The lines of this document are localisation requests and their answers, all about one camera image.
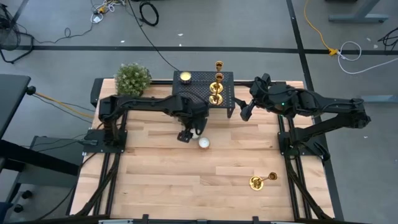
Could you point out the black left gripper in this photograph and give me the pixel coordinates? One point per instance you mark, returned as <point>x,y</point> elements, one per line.
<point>196,116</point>

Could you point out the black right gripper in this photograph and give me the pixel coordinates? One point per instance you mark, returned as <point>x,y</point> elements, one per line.
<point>259,96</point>

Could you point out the white candle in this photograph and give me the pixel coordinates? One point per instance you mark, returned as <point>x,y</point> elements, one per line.
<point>204,142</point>

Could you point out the yellow candle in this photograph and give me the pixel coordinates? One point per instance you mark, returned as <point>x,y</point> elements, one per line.
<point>185,76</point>

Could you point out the tall gold candlestick holder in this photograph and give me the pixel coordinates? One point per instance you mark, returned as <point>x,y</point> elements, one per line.
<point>256,183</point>

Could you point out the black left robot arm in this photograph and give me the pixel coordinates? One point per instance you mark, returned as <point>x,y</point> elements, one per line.
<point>140,104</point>

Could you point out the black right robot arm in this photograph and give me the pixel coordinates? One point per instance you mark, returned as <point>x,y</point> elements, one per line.
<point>326,104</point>

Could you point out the black perforated metal shelf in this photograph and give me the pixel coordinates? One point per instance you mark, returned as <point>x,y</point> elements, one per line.
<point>199,82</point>

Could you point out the small artificial potted plant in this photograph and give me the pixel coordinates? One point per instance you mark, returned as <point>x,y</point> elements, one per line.
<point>132,79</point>

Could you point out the black table clamp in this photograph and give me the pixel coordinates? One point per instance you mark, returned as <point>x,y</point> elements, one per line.
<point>256,218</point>
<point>145,217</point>

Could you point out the grey cabinet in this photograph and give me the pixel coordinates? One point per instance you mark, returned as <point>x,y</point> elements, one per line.
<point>62,149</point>

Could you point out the grey desk foot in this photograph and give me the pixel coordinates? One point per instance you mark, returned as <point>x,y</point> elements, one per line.
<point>379,99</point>
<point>357,17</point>

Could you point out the black desk beam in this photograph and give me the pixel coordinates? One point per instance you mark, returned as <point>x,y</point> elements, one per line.
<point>37,157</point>

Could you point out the black round knob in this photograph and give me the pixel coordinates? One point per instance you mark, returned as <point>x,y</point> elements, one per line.
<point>30,90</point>

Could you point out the black desk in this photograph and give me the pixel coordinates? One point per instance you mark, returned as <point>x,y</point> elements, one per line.
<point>11,99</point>

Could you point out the black caster wheel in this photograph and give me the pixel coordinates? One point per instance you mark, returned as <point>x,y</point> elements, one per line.
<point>26,194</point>
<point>18,208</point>

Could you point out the black floor fan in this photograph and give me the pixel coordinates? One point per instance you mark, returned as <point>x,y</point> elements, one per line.
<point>9,37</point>

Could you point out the black aluminium table frame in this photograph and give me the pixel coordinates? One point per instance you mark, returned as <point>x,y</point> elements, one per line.
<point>161,82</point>

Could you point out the silver bracket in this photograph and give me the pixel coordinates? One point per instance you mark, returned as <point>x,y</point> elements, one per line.
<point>115,221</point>

